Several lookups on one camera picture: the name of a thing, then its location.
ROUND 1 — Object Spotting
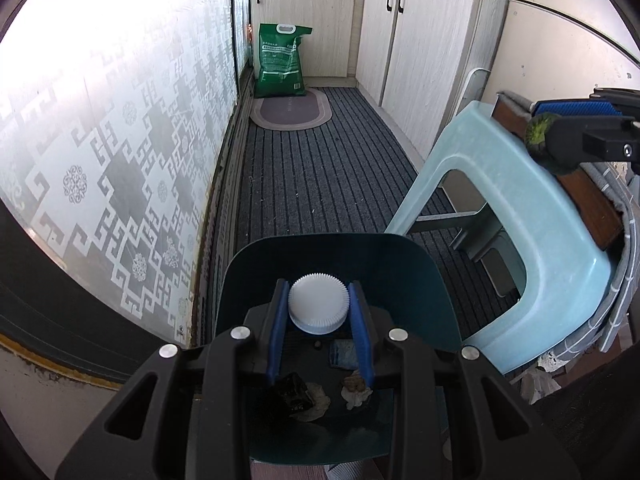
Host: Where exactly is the white plastic bag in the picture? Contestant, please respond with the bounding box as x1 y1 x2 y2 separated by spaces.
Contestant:
297 382 331 422

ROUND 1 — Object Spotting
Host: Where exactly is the frosted patterned sliding door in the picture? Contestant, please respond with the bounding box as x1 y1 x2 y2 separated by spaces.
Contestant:
1 0 248 382

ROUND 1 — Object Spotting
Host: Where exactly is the green rice bag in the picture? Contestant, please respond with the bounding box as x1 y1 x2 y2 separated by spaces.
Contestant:
255 23 312 99

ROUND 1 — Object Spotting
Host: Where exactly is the brown wooden board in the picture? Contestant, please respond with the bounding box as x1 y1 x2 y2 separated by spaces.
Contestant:
491 96 625 252

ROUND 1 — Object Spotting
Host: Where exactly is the white kitchen cabinet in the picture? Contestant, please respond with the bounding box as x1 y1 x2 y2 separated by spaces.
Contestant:
250 0 364 81

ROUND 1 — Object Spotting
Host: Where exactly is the stained tissue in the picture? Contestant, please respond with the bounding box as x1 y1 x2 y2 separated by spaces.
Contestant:
341 370 372 411

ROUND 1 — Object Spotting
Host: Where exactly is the grey checked tablecloth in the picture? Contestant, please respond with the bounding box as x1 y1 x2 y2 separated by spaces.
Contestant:
494 90 640 401

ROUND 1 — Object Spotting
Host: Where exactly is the oval grey floor mat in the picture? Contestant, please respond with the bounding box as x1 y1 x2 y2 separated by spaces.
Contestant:
250 88 332 131

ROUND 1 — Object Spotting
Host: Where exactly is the blue tissue packet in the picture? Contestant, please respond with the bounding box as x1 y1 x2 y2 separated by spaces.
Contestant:
329 339 359 370

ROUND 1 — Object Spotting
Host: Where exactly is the white bottle cap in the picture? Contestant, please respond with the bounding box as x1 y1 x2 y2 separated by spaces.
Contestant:
288 273 349 336

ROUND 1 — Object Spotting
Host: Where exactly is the light blue plastic stool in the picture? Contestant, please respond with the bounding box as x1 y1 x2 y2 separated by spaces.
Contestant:
386 101 613 373

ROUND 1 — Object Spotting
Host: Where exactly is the striped dark floor carpet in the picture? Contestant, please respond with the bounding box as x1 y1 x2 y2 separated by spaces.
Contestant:
235 88 520 338

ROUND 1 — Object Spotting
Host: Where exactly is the green avocado piece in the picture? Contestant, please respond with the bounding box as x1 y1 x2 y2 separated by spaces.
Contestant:
524 113 561 160

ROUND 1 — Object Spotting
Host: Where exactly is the teal trash bin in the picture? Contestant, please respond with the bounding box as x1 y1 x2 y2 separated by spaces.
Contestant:
216 233 461 466

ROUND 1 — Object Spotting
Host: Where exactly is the white corner cabinet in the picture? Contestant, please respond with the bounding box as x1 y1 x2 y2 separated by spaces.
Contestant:
355 0 509 159

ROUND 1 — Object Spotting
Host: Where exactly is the silver refrigerator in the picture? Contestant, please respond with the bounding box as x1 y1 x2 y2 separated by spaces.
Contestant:
482 0 639 103

